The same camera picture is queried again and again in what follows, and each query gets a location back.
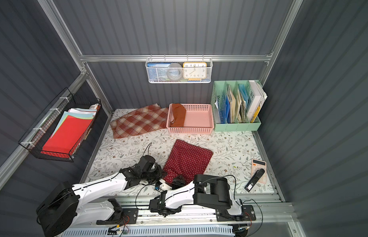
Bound rust orange skirt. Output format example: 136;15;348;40
170;104;187;127

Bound red plaid skirt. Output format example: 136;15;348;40
110;104;169;139

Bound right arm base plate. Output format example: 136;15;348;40
216;205;256;222

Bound white wire wall basket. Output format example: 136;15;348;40
145;57;213;84

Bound mint green file organizer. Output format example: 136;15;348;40
211;80;261;132

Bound blue box in basket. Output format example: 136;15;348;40
145;62;171;83

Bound floral table mat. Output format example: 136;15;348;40
84;126;261;194

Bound red paper stack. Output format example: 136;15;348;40
42;115;92;158

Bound dark red polka-dot skirt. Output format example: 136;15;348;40
163;139;214;185

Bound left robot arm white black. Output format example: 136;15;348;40
36;155;167;237

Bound grey tape roll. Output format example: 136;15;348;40
166;63;183;82

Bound pink plastic basket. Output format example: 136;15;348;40
166;104;215;134

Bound small orange white card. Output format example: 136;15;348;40
251;159;267;184

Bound yellow alarm clock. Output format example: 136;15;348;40
183;62;207;81

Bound white book in organizer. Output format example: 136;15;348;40
247;81;268;123

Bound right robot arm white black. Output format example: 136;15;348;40
148;174;242;216

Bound black wire side basket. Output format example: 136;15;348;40
19;88;102;162

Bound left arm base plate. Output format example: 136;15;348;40
96;208;139;225

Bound blue folders in organizer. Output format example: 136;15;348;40
219;92;231;124

